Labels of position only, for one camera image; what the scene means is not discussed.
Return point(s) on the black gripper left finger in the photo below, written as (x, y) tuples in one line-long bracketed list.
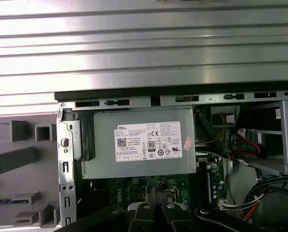
[(143, 217)]

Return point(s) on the grey Dell power supply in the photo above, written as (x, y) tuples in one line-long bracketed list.
[(139, 118)]

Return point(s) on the grey parts rack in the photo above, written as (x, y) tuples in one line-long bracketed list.
[(47, 174)]

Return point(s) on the black RAM slot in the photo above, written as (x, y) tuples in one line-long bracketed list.
[(202, 183)]

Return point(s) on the metal disk bay cage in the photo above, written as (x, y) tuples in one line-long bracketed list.
[(285, 135)]

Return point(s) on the green Dell motherboard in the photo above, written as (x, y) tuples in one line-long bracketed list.
[(131, 193)]

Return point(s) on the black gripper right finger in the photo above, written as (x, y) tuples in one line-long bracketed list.
[(175, 217)]

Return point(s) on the open metal PC case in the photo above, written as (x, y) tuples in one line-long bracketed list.
[(66, 149)]

